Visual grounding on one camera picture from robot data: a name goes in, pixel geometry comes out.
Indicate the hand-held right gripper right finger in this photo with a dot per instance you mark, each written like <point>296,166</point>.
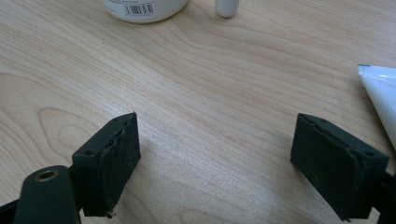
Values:
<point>337,169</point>

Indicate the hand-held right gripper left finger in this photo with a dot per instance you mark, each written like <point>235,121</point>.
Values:
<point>107,169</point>

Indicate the white toothpaste tube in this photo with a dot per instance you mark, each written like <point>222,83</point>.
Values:
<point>381,93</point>

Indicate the white cup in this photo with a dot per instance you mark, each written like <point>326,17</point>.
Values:
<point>146,9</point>

